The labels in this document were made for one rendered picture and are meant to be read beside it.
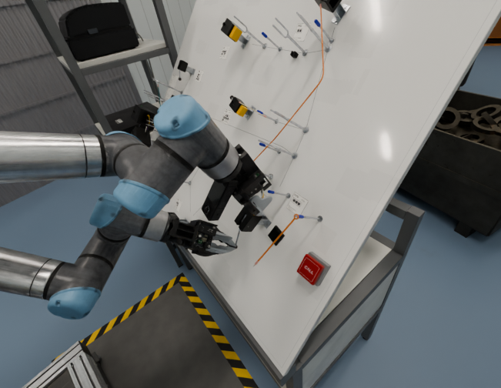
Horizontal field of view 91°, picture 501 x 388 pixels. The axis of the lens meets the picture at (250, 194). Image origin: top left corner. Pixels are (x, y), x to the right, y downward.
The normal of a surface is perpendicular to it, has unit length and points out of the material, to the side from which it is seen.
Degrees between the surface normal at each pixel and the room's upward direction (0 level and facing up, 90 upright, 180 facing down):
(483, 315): 0
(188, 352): 0
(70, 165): 94
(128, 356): 0
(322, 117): 50
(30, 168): 94
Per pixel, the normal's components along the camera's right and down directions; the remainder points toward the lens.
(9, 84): 0.74, 0.35
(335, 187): -0.69, -0.13
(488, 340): -0.14, -0.76
